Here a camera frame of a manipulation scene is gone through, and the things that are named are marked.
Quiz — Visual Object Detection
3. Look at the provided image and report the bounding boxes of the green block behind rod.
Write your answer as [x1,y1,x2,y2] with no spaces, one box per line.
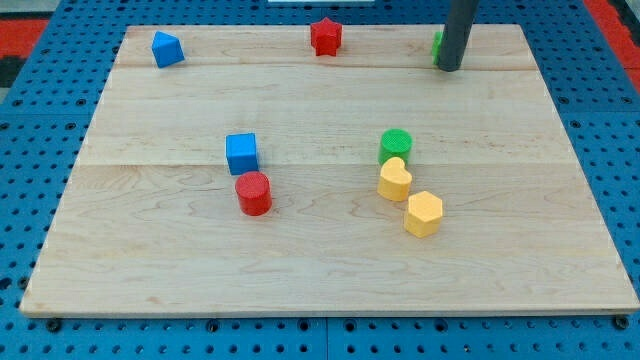
[431,31,443,65]

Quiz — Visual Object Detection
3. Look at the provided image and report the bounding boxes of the red cylinder block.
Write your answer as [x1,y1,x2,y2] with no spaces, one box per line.
[235,171,272,216]

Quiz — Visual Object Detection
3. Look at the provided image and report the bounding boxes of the wooden board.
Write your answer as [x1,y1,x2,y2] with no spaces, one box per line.
[20,24,639,318]

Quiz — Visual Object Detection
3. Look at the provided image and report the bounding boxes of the red star block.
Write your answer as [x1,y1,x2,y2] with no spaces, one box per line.
[310,17,343,57]

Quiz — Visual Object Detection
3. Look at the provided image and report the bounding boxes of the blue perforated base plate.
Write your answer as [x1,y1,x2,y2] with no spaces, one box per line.
[1,0,639,359]

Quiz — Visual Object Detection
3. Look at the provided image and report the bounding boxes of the green cylinder block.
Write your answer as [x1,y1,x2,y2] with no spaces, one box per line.
[378,128,413,165]

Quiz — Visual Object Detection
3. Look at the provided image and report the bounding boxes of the blue cube block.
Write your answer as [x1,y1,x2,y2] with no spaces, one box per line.
[225,133,259,175]

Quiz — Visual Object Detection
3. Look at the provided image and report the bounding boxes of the yellow heart block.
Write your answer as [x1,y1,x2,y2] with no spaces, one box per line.
[377,157,413,202]

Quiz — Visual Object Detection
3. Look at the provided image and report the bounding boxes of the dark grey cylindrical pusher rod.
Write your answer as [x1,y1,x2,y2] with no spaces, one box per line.
[437,0,479,72]

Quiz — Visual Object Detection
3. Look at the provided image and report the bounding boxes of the yellow hexagon block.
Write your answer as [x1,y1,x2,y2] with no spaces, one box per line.
[403,191,444,238]

